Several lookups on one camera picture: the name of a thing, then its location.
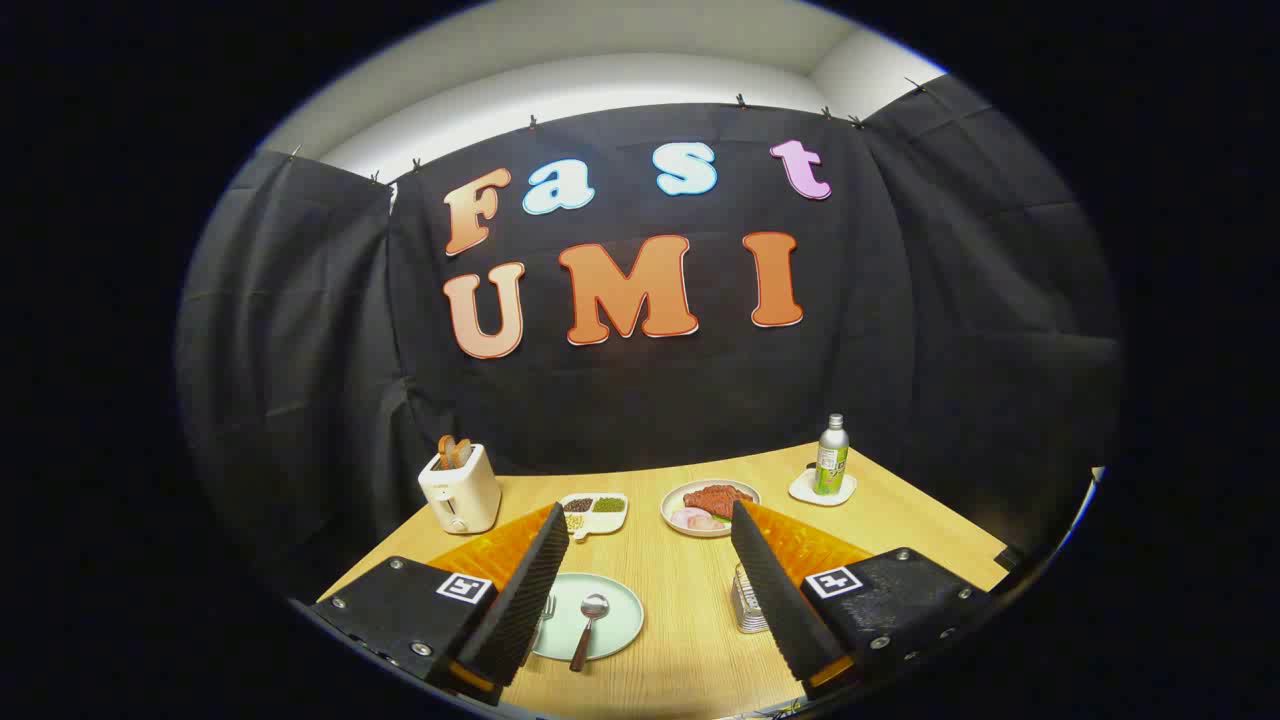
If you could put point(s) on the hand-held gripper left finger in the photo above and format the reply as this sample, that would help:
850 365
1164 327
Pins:
520 600

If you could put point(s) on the green beans pile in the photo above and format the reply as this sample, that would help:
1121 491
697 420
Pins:
609 505

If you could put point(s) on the green label metal bottle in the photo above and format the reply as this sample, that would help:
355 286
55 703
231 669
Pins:
831 465

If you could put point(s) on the brown steak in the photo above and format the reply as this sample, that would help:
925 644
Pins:
715 500

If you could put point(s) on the white round food plate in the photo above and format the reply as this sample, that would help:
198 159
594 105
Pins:
672 500

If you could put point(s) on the white toaster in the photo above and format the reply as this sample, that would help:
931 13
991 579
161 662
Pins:
465 495

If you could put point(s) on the white divided dish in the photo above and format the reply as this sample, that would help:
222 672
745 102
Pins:
600 522

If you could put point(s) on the light blue plate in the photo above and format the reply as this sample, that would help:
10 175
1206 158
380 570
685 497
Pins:
615 630

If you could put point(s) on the dark brown beans pile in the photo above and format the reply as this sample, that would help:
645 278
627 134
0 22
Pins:
578 505

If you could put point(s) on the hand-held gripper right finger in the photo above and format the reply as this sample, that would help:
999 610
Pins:
780 600

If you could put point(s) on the brown toast slice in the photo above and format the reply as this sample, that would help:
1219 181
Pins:
452 452

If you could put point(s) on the white square coaster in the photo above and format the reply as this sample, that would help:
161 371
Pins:
800 490

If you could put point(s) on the red ham slice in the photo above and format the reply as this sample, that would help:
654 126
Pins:
706 524

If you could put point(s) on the pale pink ham slice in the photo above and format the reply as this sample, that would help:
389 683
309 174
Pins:
685 517

